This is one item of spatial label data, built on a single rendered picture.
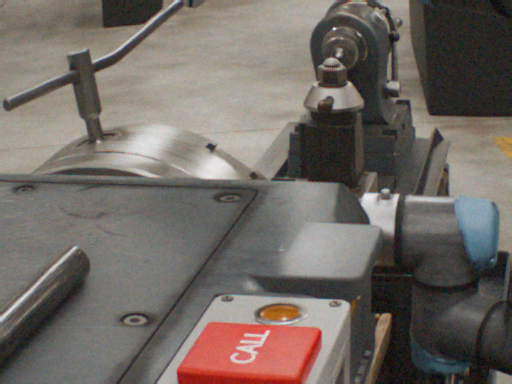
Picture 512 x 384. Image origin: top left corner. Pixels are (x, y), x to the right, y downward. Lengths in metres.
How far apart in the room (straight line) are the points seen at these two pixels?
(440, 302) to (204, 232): 0.51
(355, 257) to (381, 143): 1.41
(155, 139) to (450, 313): 0.38
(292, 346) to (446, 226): 0.65
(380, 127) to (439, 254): 0.98
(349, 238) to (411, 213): 0.48
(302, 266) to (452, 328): 0.55
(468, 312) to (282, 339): 0.66
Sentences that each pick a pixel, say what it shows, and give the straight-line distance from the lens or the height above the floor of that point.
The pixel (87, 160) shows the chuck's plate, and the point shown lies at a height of 1.24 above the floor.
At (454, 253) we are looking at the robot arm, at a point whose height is 1.07.
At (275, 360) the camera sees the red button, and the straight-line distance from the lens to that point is 0.58.
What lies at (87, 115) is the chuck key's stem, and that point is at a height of 1.26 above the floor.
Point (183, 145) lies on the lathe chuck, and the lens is 1.07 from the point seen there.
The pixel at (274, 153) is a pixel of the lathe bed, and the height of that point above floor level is 0.87.
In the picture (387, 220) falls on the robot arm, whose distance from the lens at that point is 1.24.
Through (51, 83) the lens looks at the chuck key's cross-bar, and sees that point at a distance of 1.05.
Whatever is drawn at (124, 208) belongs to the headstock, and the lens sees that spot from 0.84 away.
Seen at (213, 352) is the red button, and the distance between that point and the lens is 0.59.
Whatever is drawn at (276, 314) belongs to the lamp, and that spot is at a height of 1.26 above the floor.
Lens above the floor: 1.52
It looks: 19 degrees down
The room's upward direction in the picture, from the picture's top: 3 degrees counter-clockwise
